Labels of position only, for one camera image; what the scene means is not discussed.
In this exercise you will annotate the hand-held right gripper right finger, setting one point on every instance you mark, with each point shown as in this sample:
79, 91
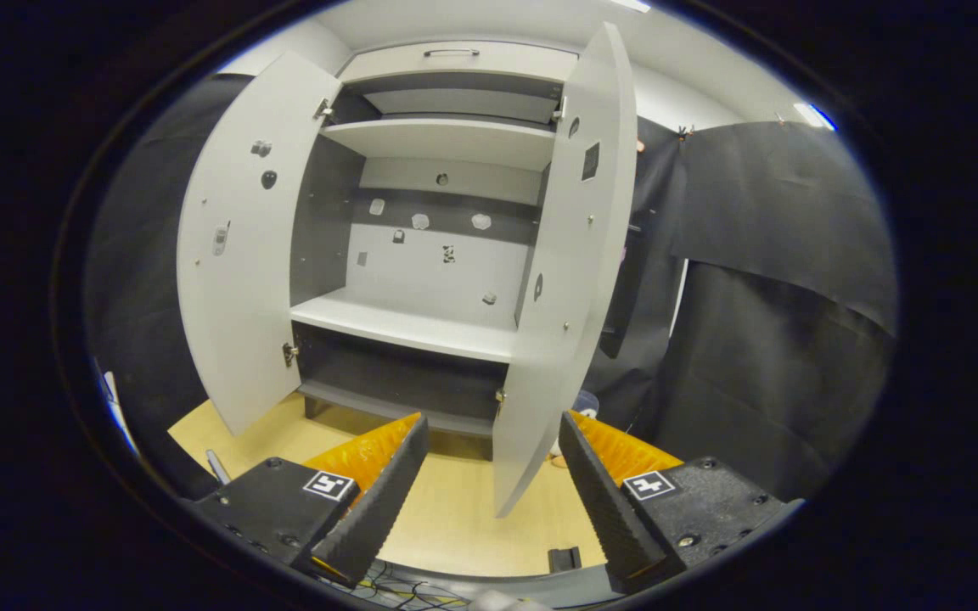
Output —
604, 501

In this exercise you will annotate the small black block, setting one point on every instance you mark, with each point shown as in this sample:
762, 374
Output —
564, 559

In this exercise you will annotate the large ceiling light panel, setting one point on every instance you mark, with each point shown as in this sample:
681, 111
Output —
629, 5

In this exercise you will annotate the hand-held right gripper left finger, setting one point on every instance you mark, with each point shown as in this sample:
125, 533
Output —
383, 501

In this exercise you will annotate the white thin rod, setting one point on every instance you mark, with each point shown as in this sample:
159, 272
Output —
217, 468

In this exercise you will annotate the white cabinet drawer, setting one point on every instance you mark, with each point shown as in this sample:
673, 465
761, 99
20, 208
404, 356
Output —
523, 64

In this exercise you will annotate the white cabinet door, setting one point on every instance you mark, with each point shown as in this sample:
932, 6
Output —
574, 297
243, 255

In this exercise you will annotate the small ceiling light panel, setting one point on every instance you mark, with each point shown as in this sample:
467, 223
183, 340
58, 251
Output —
816, 116

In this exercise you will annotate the white cabinet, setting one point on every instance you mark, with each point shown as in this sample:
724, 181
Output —
421, 327

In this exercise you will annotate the black backdrop cloth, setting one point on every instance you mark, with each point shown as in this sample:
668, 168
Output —
778, 339

